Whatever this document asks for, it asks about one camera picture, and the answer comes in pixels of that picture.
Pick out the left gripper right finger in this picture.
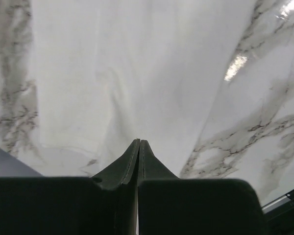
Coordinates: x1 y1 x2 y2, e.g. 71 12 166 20
138 140 268 235

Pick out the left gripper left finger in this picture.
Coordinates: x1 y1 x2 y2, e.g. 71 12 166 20
0 140 140 235

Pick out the white printed t shirt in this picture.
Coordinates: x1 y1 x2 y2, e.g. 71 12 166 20
31 0 255 174

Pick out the aluminium rail frame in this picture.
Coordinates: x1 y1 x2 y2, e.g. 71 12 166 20
262 190 294 235

